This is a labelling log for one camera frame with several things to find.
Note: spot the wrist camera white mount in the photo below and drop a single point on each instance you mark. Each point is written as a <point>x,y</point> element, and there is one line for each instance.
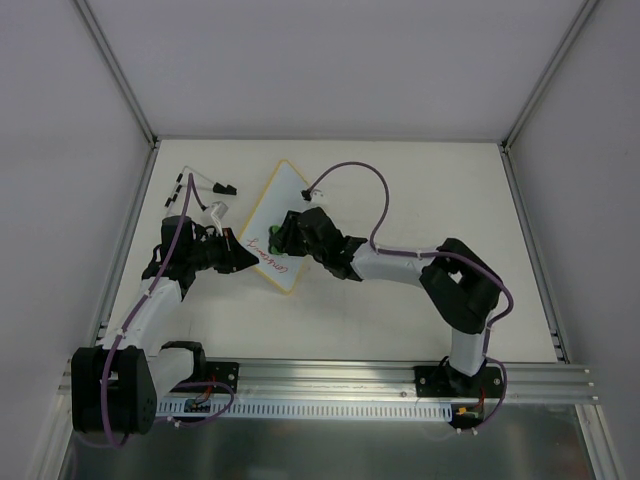
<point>312,195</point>
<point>215,214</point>

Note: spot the green whiteboard eraser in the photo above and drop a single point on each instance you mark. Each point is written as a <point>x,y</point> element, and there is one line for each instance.
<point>275,240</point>

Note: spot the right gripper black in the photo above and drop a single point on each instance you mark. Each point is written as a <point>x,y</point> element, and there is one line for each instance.
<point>289,235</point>

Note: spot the yellow-framed small whiteboard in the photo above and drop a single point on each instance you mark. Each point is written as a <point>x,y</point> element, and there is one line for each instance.
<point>281,194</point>

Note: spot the wire whiteboard stand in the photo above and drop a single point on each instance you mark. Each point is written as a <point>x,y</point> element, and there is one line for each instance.
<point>204,193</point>

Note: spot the left aluminium frame post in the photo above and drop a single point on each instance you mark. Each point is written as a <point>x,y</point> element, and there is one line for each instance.
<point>101,42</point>

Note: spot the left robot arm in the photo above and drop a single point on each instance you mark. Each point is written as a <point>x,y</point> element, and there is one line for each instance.
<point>145,320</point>

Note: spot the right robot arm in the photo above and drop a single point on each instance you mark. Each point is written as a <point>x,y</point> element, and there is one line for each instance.
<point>468,295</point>

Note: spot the white slotted cable duct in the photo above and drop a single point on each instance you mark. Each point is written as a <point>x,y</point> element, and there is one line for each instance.
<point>253,408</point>

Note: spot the aluminium frame post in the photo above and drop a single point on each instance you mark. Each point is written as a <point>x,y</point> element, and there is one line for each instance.
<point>562,50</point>
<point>101,42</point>

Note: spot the right aluminium frame post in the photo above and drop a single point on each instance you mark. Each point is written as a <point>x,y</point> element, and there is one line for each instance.
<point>562,50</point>

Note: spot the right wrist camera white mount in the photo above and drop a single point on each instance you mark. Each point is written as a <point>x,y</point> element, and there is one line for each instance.
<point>312,195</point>

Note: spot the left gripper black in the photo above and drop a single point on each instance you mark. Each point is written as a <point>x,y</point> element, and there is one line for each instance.
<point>226,252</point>

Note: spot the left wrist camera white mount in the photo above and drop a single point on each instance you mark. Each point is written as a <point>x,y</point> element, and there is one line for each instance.
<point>215,214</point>

